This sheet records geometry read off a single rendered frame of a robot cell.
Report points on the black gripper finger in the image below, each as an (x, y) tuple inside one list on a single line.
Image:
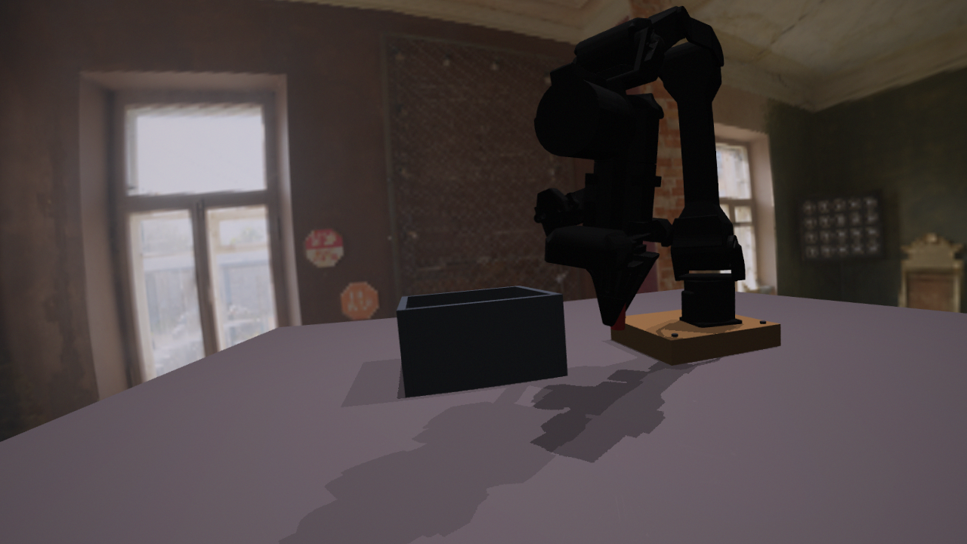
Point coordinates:
[(648, 258), (613, 289)]

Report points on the dark red peg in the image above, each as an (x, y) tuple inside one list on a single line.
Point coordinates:
[(621, 320)]

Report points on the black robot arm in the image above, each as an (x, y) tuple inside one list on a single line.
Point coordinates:
[(587, 114)]

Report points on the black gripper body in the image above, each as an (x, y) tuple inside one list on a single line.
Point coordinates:
[(624, 194)]

